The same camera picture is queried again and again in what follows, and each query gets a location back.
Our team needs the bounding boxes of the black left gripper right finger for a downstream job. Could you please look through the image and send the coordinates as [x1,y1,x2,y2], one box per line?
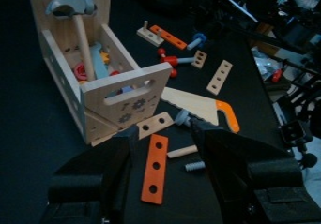
[190,118,321,224]

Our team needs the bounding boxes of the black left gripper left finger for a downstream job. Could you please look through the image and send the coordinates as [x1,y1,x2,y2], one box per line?
[47,124,140,224]

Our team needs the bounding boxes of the blue toy screw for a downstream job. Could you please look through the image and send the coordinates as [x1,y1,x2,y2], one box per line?
[186,32,208,52]

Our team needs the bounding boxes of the grey toy screw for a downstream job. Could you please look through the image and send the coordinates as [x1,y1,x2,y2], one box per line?
[172,109,207,172]

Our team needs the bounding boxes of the wooden toy toolbox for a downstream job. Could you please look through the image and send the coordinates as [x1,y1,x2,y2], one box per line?
[28,0,174,146]

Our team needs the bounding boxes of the long orange three-hole bar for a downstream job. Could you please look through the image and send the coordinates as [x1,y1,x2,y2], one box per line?
[139,133,171,205]

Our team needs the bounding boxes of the plain wooden dowel peg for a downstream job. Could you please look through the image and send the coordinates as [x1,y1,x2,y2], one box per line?
[166,144,199,159]

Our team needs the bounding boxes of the short wooden two-hole bar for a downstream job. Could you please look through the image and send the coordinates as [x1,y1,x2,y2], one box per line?
[89,111,175,147]

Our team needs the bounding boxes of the wooden three-hole bar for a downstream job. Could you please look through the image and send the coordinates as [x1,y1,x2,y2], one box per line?
[206,59,234,97]

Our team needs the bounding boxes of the red toy gear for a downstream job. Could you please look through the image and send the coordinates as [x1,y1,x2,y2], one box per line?
[72,62,91,82]

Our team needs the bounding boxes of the light blue toy wrench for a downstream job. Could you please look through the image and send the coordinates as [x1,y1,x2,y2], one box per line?
[89,42,111,80]

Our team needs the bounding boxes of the wooden block with pegs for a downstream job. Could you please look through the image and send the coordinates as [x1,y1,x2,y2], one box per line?
[135,20,166,48]

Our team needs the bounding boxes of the orange bar with holes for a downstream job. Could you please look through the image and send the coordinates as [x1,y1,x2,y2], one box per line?
[150,24,188,51]

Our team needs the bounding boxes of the toy hammer grey head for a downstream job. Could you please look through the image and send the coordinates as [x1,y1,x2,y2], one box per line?
[45,0,97,82]

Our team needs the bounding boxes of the toy saw orange handle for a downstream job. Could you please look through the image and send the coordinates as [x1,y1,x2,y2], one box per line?
[159,86,242,134]

